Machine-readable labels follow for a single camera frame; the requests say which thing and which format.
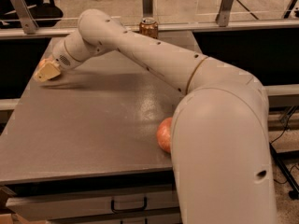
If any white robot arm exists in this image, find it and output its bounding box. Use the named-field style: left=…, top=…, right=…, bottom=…
left=34, top=9, right=278, bottom=224

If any black office chair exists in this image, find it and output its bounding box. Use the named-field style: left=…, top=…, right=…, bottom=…
left=0, top=0, right=64, bottom=29

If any red apple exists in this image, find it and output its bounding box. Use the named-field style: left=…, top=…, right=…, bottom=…
left=156, top=118, right=172, bottom=153

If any grey horizontal rail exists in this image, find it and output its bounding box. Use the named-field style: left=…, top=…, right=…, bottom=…
left=0, top=19, right=299, bottom=40

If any brown soda can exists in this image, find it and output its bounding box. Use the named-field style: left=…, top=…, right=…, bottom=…
left=139, top=17, right=158, bottom=39

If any middle metal bracket post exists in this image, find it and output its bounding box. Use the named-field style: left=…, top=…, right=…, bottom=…
left=142, top=0, right=153, bottom=17

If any black drawer handle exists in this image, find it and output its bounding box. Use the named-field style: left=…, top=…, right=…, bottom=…
left=110, top=197, right=148, bottom=214

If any black stand leg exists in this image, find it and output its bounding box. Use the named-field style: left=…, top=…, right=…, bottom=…
left=270, top=144, right=299, bottom=200

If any orange fruit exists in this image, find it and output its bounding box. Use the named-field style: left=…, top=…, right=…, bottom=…
left=37, top=58, right=50, bottom=68

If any metal bracket post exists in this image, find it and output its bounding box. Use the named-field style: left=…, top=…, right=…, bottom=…
left=216, top=0, right=234, bottom=27
left=142, top=0, right=153, bottom=17
left=10, top=0, right=38, bottom=35

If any black floor cable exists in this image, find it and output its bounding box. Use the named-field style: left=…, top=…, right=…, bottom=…
left=269, top=105, right=299, bottom=185

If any grey cabinet drawer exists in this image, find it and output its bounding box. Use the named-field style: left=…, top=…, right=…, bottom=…
left=7, top=185, right=179, bottom=221

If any right metal bracket post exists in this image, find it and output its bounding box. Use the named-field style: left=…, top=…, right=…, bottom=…
left=216, top=0, right=234, bottom=27

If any left metal bracket post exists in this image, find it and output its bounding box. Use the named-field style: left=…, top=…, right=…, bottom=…
left=10, top=0, right=38, bottom=35

